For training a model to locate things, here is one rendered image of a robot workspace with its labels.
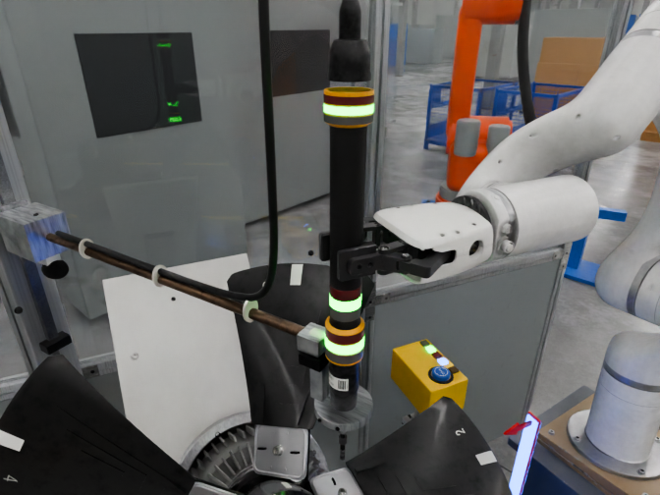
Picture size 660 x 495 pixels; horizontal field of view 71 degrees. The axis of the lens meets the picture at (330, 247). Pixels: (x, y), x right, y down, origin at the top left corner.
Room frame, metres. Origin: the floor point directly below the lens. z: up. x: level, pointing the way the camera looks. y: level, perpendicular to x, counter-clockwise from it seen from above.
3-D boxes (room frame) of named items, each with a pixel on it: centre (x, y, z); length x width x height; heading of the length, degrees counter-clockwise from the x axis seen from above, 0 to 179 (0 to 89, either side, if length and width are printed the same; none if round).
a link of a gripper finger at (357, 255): (0.39, -0.04, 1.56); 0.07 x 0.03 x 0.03; 114
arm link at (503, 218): (0.48, -0.17, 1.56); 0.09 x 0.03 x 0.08; 24
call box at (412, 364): (0.83, -0.23, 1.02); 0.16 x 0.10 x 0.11; 24
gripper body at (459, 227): (0.46, -0.11, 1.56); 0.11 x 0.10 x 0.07; 114
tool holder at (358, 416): (0.42, -0.01, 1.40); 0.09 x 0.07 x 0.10; 59
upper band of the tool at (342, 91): (0.41, -0.02, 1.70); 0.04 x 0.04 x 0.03
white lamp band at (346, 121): (0.41, -0.02, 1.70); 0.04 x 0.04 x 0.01
